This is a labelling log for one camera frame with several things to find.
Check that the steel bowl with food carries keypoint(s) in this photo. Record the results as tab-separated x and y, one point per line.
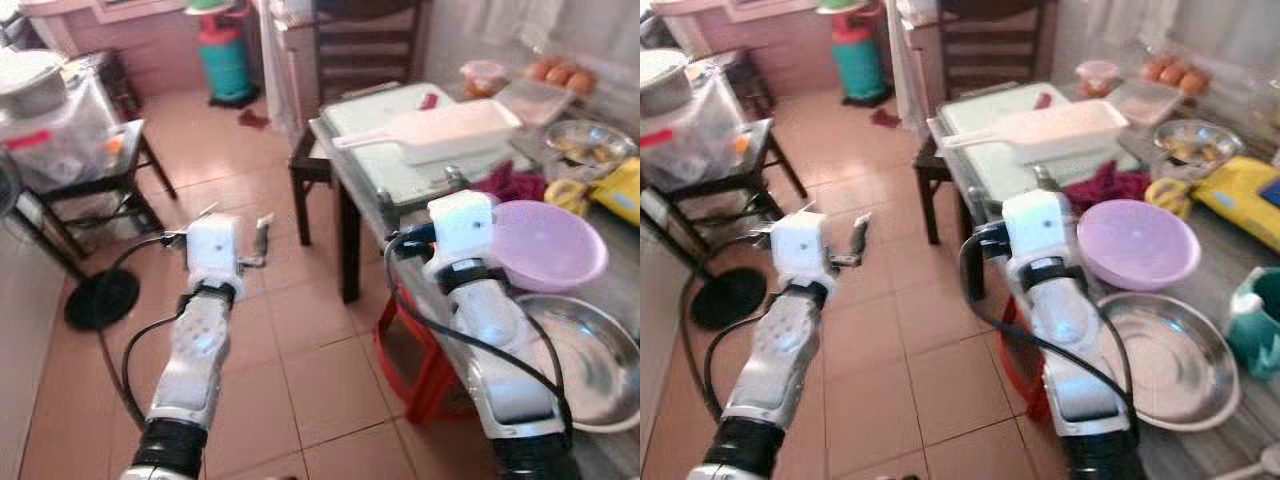
590	142
1198	142

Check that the maroon cloth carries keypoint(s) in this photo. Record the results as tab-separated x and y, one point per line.
510	185
1105	185

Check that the yellow package with blue label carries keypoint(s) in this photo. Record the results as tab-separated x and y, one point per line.
620	190
1240	200

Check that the metal spoon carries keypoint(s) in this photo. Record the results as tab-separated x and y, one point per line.
1250	465

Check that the clear plastic bag red tape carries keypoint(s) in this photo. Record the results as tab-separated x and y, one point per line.
60	140
690	140

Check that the small pink lidded container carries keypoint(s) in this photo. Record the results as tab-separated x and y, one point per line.
485	78
1098	78

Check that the pale green cutting board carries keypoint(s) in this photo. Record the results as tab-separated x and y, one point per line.
375	165
985	165

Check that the small yellow item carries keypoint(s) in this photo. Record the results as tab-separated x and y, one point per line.
565	195
1165	197

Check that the dark wooden chair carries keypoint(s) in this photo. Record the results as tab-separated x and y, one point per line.
365	50
990	45

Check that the teal plastic cup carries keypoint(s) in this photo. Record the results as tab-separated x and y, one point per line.
1255	325

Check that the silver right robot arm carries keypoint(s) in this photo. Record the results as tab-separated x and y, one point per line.
1080	370
510	380

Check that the steel pot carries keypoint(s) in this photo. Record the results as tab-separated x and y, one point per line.
30	88
662	85

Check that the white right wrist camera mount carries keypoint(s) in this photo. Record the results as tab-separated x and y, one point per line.
1037	226
462	228

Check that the red plastic stool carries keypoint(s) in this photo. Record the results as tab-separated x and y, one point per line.
1025	370
415	370

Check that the clear plastic container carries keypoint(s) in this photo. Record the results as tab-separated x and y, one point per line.
1145	100
535	100

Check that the round black fan base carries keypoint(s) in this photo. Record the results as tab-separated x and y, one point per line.
728	300
100	300

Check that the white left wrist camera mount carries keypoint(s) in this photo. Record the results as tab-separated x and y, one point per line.
215	250
802	250

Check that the red rag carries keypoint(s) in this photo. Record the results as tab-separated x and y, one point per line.
885	118
253	119

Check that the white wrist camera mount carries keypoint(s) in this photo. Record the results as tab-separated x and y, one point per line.
802	250
1037	226
215	250
462	228

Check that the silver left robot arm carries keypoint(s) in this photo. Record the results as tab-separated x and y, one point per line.
190	370
775	370

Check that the green gas cylinder red top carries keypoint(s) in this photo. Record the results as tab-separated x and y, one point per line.
228	65
862	65

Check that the purple plastic bowl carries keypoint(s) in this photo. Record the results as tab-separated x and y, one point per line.
550	245
1140	245

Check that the grey wood-top table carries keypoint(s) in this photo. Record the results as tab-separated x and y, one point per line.
620	270
1230	270

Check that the black metal side table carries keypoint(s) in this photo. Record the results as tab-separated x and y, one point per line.
100	190
735	190

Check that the stainless steel plate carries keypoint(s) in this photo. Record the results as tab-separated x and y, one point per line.
1170	365
595	365

